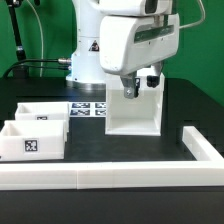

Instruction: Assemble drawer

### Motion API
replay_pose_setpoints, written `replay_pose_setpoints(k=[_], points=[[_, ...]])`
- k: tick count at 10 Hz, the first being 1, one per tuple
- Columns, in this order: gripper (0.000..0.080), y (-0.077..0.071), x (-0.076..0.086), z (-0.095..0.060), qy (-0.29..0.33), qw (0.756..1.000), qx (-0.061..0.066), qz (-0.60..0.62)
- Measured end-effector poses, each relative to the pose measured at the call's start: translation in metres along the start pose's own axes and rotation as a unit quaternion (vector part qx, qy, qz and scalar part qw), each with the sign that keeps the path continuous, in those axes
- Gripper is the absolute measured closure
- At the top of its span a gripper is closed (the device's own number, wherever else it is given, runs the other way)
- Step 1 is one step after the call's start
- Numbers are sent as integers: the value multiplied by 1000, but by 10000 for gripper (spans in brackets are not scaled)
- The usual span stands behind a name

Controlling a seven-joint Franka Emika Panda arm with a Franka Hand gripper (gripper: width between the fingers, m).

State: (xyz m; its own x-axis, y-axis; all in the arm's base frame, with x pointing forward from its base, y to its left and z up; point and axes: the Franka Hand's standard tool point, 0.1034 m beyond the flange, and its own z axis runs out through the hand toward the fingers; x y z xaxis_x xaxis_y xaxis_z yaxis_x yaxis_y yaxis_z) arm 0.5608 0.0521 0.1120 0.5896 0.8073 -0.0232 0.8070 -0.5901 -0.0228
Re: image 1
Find black camera stand pole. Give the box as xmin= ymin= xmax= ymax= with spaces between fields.
xmin=4 ymin=0 xmax=30 ymax=80

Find white drawer cabinet frame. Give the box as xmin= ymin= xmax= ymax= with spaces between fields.
xmin=105 ymin=68 xmax=165 ymax=136

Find white rear drawer box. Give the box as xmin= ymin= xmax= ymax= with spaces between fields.
xmin=15 ymin=102 xmax=69 ymax=121

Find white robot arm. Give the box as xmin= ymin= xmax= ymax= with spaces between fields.
xmin=66 ymin=0 xmax=180 ymax=99

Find white front drawer box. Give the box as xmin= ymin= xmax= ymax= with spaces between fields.
xmin=0 ymin=120 xmax=67 ymax=161

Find white drawer box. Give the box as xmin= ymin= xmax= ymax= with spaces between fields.
xmin=0 ymin=120 xmax=67 ymax=161
xmin=15 ymin=102 xmax=69 ymax=121

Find black cables at base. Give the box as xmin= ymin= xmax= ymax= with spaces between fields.
xmin=2 ymin=57 xmax=73 ymax=79

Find white L-shaped boundary fence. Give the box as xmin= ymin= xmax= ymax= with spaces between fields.
xmin=0 ymin=126 xmax=224 ymax=191

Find grey hanging cable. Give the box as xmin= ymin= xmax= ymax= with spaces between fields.
xmin=25 ymin=0 xmax=45 ymax=78

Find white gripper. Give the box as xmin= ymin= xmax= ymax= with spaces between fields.
xmin=100 ymin=14 xmax=179 ymax=99

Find white marker tag plate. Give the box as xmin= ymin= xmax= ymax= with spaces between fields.
xmin=70 ymin=102 xmax=106 ymax=117

